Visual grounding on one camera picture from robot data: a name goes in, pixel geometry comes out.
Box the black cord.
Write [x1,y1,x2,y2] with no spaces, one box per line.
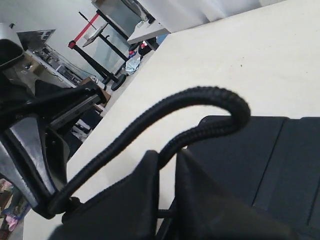
[48,85,252,218]

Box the black red equipment stand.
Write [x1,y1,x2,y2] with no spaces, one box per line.
[67,9,156,92]

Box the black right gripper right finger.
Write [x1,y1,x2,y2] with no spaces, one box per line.
[175,149,299,240]

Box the grey background desk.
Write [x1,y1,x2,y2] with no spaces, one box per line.
[126,17,173,51]

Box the cluttered background workbench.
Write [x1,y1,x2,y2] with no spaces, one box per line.
[17,29,85,88]

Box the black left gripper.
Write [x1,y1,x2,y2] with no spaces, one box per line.
[0,38,108,213]

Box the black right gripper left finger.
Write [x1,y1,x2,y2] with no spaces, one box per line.
[49,150,159,240]

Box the black plastic case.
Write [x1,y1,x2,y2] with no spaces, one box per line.
[159,115,320,240]

